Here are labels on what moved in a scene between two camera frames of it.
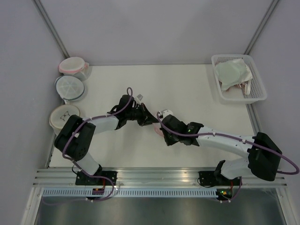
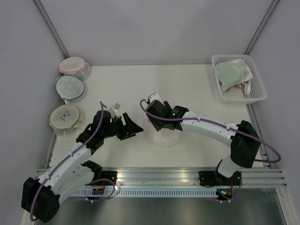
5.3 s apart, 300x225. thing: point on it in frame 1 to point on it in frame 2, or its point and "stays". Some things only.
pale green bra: [230, 72] stays
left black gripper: [146, 119] to [129, 130]
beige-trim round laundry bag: [59, 116] stays
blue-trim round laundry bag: [69, 87] stays
